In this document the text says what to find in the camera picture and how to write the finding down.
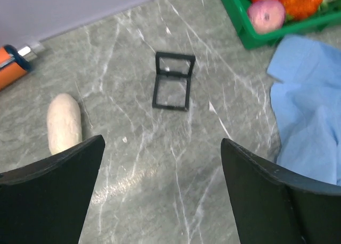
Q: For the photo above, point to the pink onion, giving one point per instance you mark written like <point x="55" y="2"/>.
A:
<point x="266" y="16"/>

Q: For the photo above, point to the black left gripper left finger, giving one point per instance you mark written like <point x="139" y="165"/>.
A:
<point x="47" y="201"/>

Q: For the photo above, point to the orange cylindrical bottle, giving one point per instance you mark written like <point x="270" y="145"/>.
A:
<point x="15" y="63"/>

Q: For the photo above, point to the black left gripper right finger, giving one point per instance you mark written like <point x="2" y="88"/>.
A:
<point x="274" y="205"/>

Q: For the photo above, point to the white daikon radish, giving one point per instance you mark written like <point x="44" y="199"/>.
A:
<point x="64" y="128"/>

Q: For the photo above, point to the light blue shirt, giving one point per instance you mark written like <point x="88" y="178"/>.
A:
<point x="305" y="99"/>

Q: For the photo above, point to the green plastic crate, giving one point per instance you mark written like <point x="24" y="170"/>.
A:
<point x="327" y="15"/>

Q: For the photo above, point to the orange bumpy pumpkin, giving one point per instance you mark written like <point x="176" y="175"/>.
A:
<point x="298" y="10"/>

